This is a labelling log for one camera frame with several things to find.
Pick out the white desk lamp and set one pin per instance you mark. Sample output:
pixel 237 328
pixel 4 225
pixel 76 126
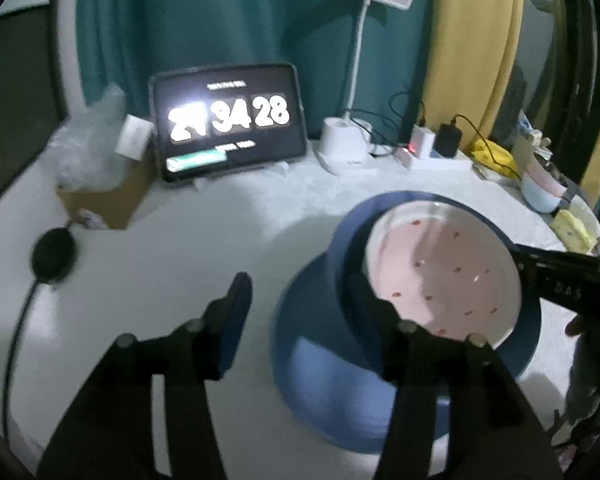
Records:
pixel 345 142

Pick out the wide teal curtain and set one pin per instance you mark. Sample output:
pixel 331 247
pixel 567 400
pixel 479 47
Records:
pixel 205 20

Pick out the person's right hand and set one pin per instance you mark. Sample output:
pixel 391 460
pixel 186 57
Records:
pixel 577 325

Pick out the large blue bowl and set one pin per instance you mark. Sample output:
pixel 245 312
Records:
pixel 347 250

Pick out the tablet showing clock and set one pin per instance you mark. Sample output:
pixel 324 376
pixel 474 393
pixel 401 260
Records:
pixel 230 115

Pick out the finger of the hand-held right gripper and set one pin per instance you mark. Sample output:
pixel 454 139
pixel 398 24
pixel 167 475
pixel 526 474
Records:
pixel 545 257

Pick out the dark sliding glass door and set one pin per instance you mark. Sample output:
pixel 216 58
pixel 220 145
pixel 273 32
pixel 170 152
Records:
pixel 545 35

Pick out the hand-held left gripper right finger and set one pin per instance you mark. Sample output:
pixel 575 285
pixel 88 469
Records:
pixel 375 330

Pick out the wide yellow curtain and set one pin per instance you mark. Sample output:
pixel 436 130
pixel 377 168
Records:
pixel 470 50

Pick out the clear plastic bag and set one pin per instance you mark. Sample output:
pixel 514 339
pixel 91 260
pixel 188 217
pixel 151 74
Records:
pixel 90 150

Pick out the white carton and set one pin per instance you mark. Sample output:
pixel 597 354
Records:
pixel 527 147

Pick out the small white box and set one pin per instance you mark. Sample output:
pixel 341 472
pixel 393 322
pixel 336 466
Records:
pixel 132 135

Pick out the black charger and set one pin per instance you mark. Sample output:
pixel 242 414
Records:
pixel 447 140

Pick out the yellow tissue box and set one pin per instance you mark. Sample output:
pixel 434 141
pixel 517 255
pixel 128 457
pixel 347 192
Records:
pixel 572 230

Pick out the small light blue bowl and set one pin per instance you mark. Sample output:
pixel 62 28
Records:
pixel 540 200

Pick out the large blue plate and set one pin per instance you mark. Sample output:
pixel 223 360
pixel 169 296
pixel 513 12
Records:
pixel 330 375

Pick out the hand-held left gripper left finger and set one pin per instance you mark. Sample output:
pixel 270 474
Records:
pixel 235 330

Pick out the yellow bananas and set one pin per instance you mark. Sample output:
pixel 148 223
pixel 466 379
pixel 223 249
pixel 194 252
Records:
pixel 495 157

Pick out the narrow yellow curtain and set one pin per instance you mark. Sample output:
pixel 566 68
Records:
pixel 597 175

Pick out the white bowl with pink inside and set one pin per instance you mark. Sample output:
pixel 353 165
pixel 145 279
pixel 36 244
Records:
pixel 430 260

